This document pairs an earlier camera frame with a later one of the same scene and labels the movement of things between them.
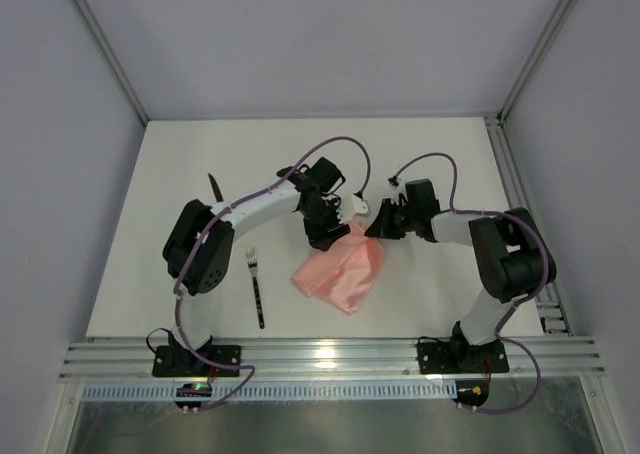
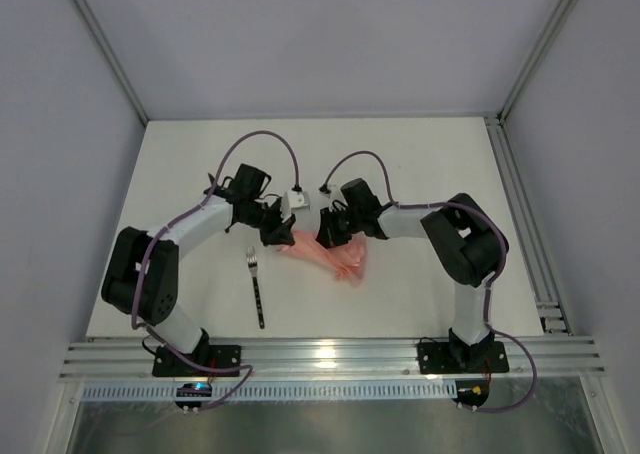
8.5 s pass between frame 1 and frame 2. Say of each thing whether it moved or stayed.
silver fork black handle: stayed
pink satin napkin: moved
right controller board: stayed
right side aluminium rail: stayed
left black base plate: stayed
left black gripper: moved
